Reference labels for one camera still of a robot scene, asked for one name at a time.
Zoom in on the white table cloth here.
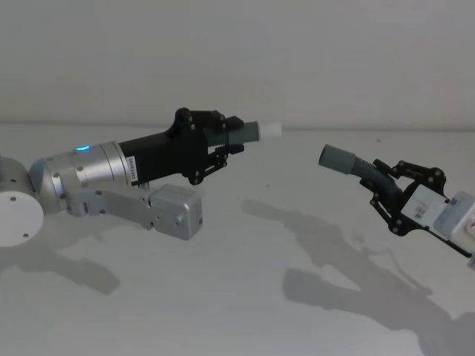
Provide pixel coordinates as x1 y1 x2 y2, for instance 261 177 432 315
0 121 475 356

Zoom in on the grey tube with bent hose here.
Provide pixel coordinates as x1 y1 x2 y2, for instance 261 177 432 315
318 144 404 209

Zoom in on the white curtain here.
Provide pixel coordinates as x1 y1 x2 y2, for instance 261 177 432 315
0 0 475 131

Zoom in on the grey tube with white tip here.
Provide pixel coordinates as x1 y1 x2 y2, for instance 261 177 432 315
203 119 284 150

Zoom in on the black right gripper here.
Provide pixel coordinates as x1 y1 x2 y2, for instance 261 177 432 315
358 159 471 260

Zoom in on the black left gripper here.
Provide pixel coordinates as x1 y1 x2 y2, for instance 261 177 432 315
118 107 246 186

